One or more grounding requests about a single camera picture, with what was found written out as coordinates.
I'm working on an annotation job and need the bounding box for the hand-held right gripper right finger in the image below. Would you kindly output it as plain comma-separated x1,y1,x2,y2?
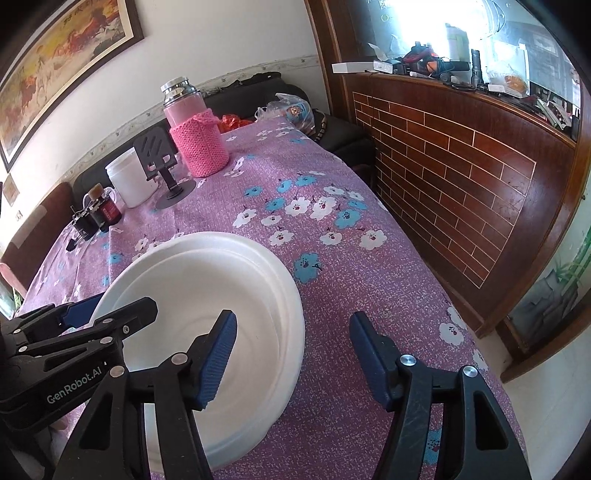
348,311,529,480

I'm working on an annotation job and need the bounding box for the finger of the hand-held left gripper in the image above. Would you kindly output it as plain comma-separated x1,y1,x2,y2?
9,294,104,343
18,298,158,370

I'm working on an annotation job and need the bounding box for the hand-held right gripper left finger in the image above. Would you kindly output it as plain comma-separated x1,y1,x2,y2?
54,309,238,480

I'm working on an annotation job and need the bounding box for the white foam bowl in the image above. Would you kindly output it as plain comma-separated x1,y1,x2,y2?
88,231,308,478
90,233,296,462

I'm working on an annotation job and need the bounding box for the dark bottle with cork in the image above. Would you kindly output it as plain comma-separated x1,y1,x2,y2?
88,184,123,232

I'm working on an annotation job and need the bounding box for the brown armchair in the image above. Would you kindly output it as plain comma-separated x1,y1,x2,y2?
0,182,77,296

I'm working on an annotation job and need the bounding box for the white plastic jar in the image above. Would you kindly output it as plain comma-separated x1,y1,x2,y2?
105,151,155,208

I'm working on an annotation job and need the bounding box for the purple floral tablecloth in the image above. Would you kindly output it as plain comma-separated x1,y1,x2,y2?
9,117,529,480

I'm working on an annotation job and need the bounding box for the black phone stand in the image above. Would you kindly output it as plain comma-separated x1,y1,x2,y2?
133,128,197,209

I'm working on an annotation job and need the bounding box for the pink bottle with knitted sleeve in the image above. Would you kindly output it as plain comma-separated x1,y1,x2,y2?
160,76,230,178

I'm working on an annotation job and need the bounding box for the framed bamboo painting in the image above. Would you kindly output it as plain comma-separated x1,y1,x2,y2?
501,222,591,384

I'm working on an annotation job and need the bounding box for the wooden brick-pattern cabinet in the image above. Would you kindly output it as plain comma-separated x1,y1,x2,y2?
305,0,591,384

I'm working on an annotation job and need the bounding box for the red plastic bag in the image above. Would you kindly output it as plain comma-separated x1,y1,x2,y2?
221,114,254,134

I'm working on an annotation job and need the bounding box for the framed horse painting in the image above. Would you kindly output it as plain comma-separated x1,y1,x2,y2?
0,0,145,172

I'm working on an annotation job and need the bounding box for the cartoon print plastic bag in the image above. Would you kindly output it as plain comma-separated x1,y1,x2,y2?
256,92,317,134

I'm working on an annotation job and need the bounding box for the black sofa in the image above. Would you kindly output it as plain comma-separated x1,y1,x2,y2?
71,74,372,204

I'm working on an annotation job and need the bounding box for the flat white box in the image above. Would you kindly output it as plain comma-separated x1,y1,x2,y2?
331,61,377,75

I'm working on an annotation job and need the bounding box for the red and black tool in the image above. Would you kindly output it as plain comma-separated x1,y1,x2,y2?
402,41,444,75

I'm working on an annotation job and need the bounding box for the packet of bread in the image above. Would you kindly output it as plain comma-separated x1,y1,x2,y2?
487,69,529,95

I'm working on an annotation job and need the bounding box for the white plastic bottle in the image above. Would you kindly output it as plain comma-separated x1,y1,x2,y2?
444,22,468,63

